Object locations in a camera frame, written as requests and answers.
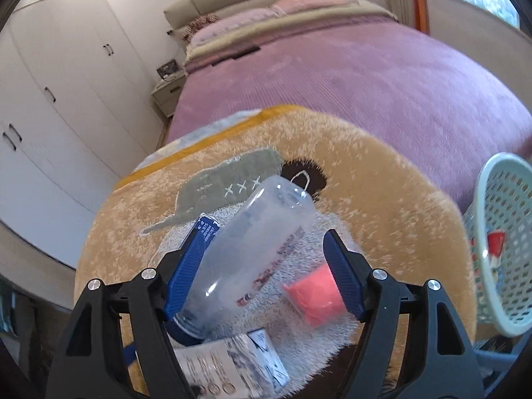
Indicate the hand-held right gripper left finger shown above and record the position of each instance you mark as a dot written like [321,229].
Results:
[187,274]

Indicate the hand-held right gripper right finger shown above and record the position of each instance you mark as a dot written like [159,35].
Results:
[341,274]

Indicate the clear plastic bottle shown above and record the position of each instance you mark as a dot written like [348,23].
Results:
[257,241]

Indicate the red packet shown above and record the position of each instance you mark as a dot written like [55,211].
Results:
[494,253]

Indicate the light green plastic basket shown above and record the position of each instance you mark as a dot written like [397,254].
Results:
[507,216]

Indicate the pink packet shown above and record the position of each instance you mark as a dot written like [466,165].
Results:
[316,295]

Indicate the blue and red box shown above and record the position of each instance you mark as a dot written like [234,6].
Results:
[209,228]

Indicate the tan fuzzy printed blanket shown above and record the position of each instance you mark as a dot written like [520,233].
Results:
[374,183]

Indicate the white printed carton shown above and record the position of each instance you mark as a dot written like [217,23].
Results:
[241,365]

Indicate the blue plastic stool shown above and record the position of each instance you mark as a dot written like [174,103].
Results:
[494,357]

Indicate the grey nightstand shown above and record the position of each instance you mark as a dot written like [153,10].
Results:
[166,93]

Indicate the bed with purple cover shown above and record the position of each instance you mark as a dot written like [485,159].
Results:
[353,83]

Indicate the white wardrobe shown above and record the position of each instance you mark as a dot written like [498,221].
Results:
[62,112]

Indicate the black device on nightstand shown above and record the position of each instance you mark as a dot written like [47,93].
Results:
[167,70]

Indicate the leopard print cloth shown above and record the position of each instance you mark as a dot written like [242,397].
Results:
[201,25]

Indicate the purple pillow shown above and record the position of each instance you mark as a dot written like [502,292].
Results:
[237,23]

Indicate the folded beige quilt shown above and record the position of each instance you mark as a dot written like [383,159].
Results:
[332,12]

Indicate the pink pillow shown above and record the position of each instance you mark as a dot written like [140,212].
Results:
[307,3]

